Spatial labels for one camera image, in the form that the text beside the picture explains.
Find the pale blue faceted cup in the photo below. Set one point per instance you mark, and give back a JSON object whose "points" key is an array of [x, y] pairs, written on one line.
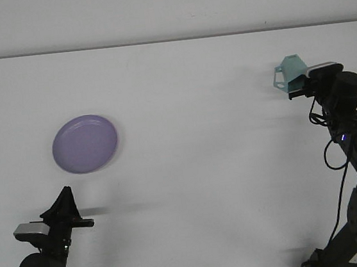
{"points": [[290, 69]]}

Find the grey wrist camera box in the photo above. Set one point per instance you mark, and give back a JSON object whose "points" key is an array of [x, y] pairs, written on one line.
{"points": [[322, 66], [30, 230]]}

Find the pale lilac round plate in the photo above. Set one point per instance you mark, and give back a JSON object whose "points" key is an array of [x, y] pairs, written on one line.
{"points": [[84, 144]]}

